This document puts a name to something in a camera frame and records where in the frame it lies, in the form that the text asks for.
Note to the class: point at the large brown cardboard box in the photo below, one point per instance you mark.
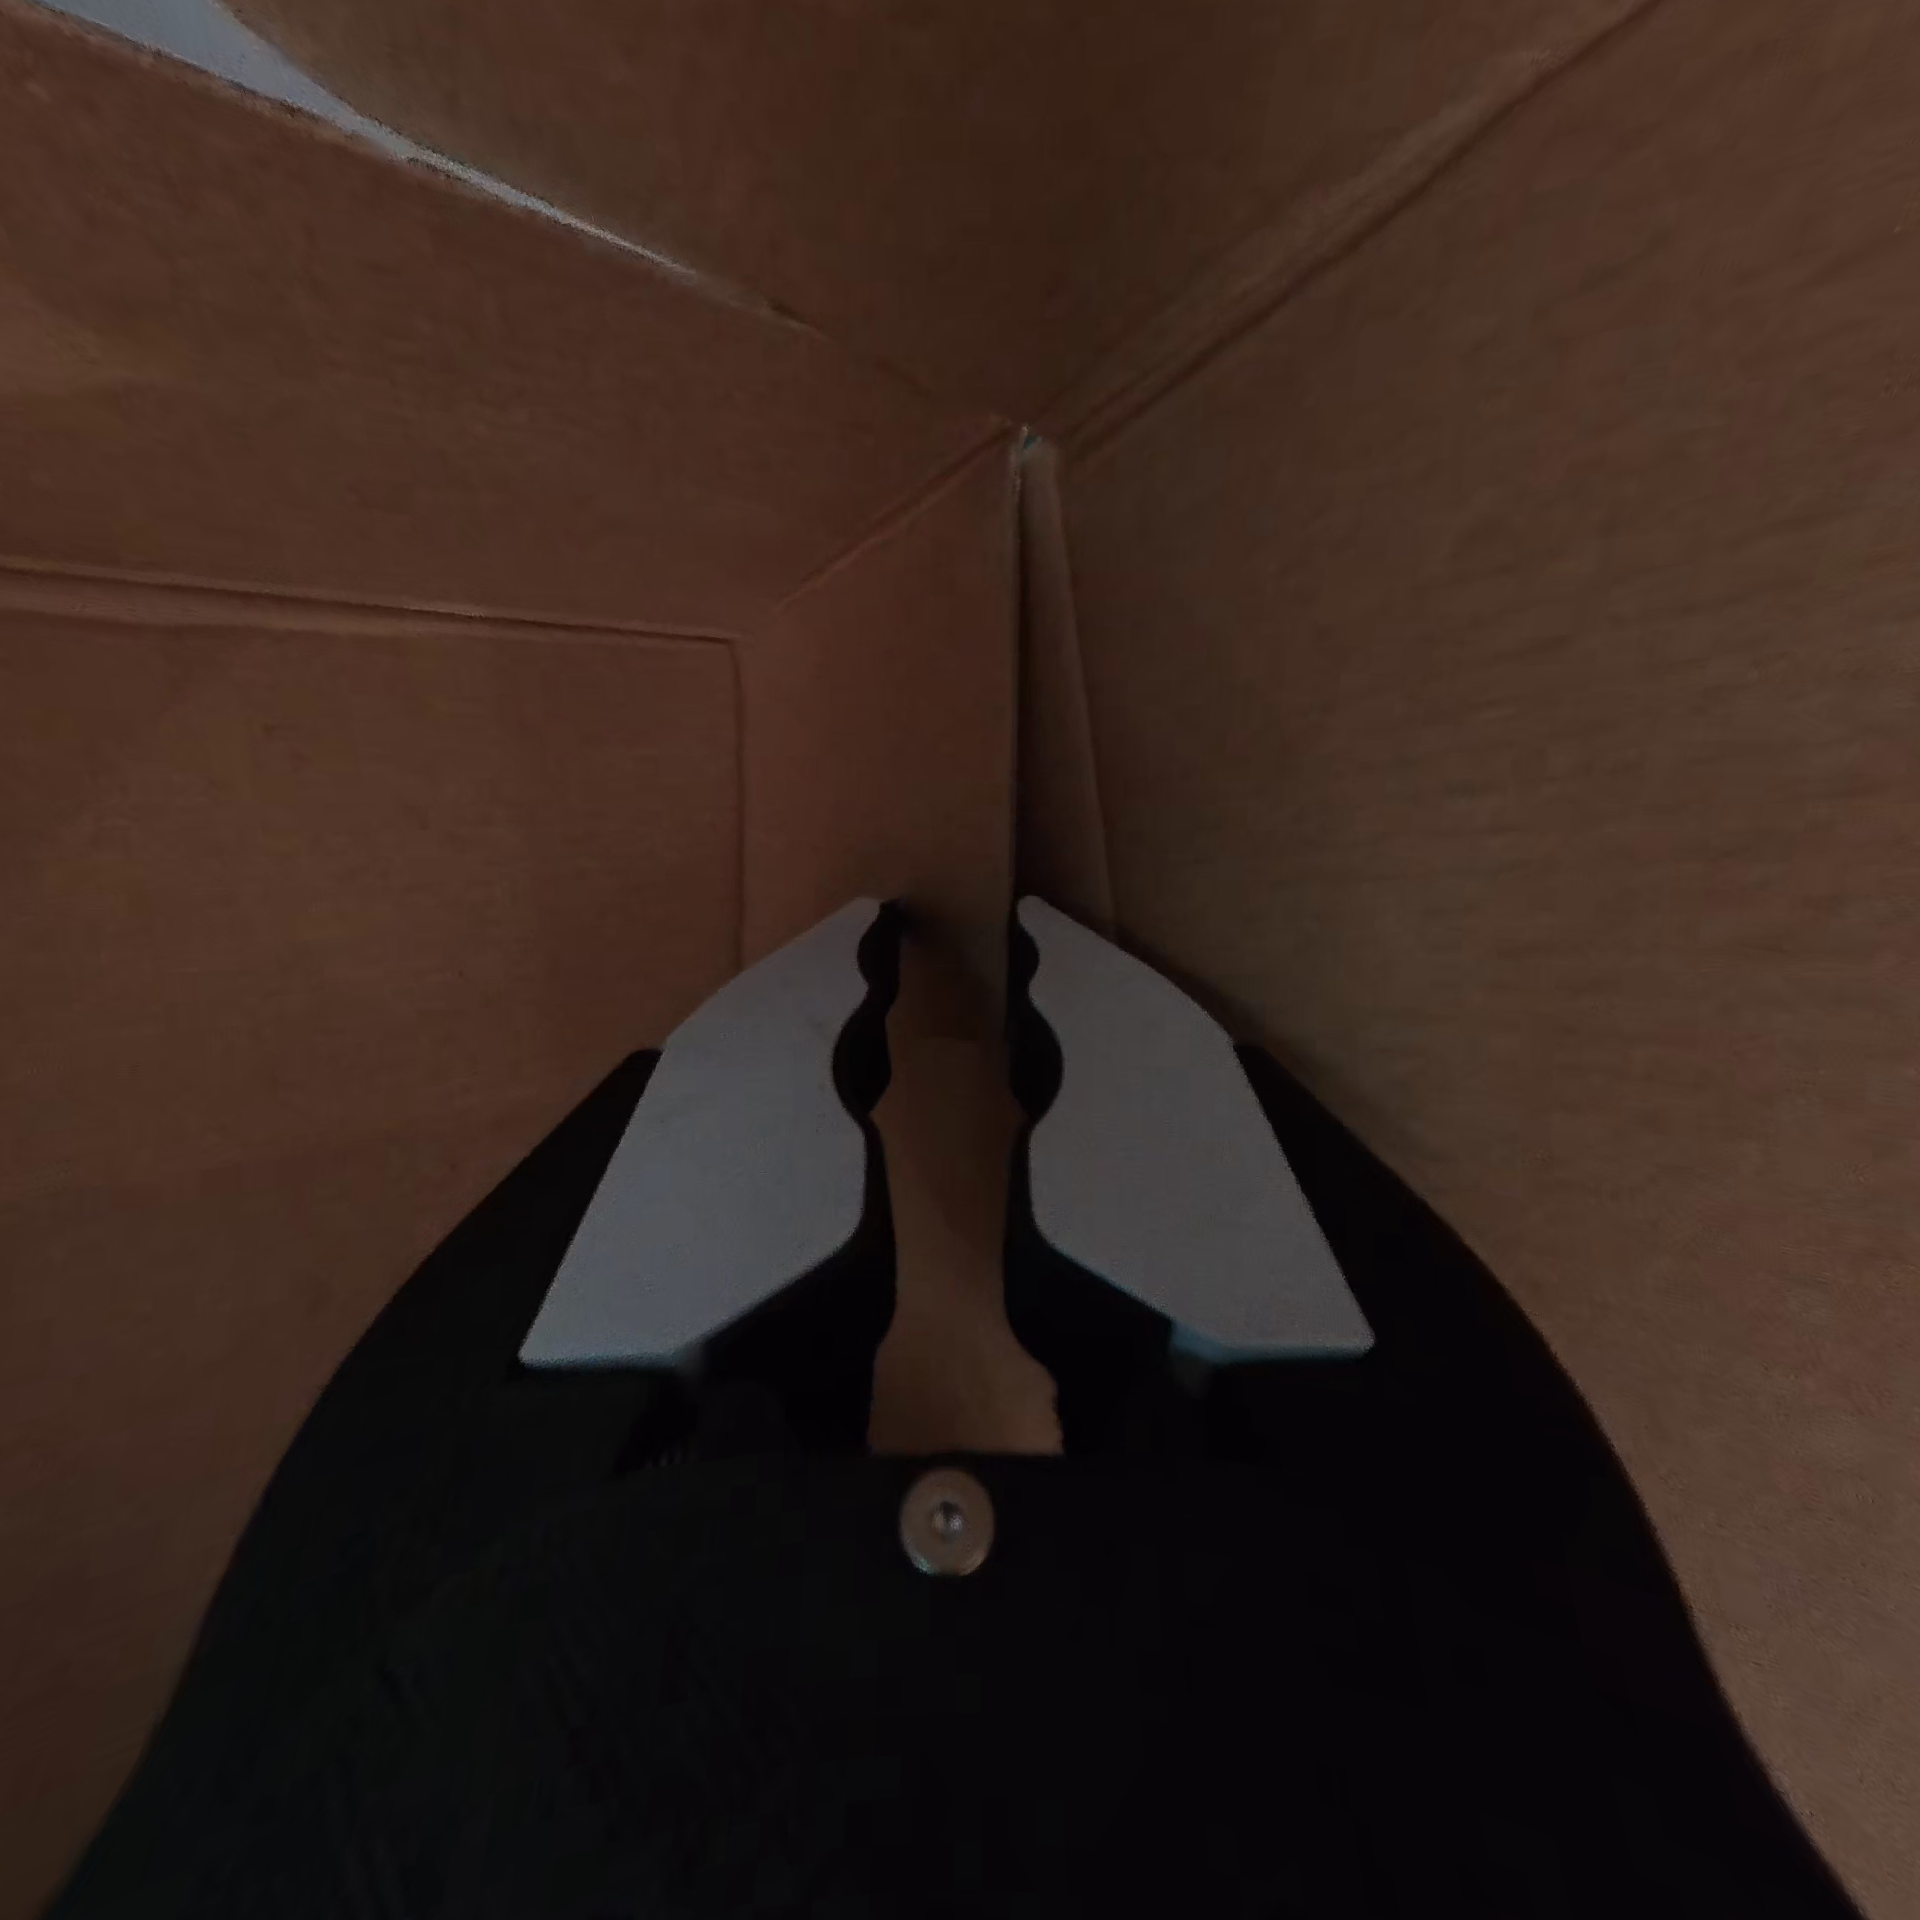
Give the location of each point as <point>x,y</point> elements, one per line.
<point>1424,722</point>

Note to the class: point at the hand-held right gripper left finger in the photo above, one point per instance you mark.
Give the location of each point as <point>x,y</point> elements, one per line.
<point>735,1155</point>

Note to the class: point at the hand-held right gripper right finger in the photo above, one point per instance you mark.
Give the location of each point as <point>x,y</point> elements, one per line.
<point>1171,1155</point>

